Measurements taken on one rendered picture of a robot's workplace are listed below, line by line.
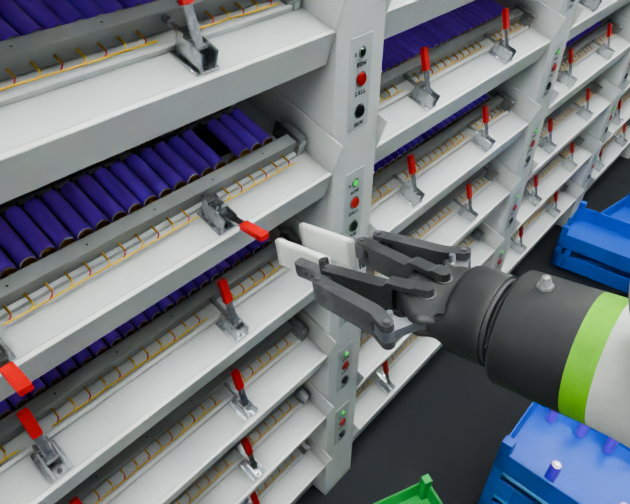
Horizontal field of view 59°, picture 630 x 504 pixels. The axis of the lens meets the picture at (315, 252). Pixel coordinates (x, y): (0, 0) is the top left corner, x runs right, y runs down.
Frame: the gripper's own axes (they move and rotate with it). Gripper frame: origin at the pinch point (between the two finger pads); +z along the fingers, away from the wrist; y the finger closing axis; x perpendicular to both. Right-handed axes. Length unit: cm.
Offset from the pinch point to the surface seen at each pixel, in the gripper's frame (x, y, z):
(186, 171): 4.6, 0.3, 20.2
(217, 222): 0.2, -1.3, 13.9
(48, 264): 3.5, -18.8, 17.3
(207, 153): 5.1, 4.3, 21.1
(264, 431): -54, 6, 29
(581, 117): -37, 138, 22
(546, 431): -63, 44, -10
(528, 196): -53, 114, 27
